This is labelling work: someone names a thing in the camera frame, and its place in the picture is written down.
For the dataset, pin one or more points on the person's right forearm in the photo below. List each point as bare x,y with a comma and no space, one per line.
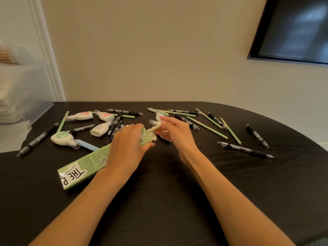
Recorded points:
238,207

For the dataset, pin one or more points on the person's right hand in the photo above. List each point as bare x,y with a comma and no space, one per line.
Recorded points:
179,138

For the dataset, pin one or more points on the cluster of pencils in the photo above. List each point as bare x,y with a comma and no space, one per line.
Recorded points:
207,127

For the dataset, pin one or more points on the white pink correction tape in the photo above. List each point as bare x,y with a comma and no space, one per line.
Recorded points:
106,116
83,116

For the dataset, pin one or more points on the person's left hand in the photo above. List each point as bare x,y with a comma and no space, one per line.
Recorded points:
125,151

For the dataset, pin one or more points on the person's left forearm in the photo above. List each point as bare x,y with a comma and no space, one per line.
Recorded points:
84,210

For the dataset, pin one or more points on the bundle of wooden pencils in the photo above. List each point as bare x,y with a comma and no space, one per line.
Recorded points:
7,56

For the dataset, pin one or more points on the green pencil box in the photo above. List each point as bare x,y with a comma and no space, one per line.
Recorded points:
82,169

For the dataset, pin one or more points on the clear plastic storage bin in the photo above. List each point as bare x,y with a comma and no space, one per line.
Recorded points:
38,87

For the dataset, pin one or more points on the white printed correction tape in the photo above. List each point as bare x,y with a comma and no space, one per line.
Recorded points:
100,129

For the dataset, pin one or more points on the black wall television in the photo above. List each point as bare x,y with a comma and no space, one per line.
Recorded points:
292,30

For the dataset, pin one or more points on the white green correction tape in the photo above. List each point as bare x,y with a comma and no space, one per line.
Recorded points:
153,122

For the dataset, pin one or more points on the white blue correction tape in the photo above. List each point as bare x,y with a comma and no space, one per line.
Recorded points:
159,116

